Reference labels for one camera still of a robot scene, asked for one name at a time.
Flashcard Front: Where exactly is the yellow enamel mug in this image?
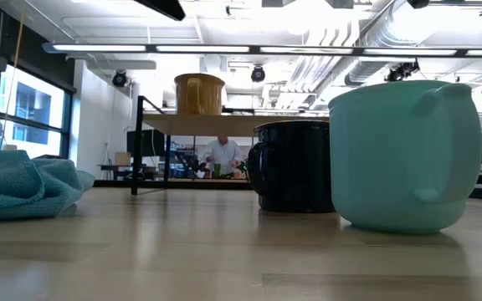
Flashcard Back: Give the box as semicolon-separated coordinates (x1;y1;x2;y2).
173;73;227;116

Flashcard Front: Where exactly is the black enamel mug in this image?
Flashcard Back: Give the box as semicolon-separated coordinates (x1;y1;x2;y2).
247;120;336;214

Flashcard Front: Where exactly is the mint green mug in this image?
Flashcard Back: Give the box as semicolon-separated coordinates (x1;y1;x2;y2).
327;79;482;235

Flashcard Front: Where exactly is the wooden shelf with black legs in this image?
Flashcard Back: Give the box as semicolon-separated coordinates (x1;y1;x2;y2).
131;94;330;196

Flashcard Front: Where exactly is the dark monitor behind shelf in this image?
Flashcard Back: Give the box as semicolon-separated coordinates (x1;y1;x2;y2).
126;129;166;158

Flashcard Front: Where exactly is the long ceiling light bar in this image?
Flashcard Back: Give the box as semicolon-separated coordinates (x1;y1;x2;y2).
42;41;482;59

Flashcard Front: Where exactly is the black ceiling spot lamp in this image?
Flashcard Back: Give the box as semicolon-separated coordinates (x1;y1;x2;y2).
250;64;266;84
111;69;129;89

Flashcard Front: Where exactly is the standing person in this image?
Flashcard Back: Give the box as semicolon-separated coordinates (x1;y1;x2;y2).
202;134;243;180

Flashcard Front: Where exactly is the dark background desk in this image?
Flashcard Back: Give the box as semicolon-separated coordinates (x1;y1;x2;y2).
97;163;132;181

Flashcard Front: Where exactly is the teal microfiber cloth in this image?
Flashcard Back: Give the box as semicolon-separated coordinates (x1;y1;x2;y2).
0;149;95;224

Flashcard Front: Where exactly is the black window frame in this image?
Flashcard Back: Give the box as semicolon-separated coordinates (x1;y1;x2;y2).
0;62;77;162

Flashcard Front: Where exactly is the silver ventilation duct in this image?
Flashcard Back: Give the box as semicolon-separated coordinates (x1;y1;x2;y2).
343;0;482;87

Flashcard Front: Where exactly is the black ceiling camera cluster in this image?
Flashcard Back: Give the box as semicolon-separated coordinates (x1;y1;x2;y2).
385;60;421;83

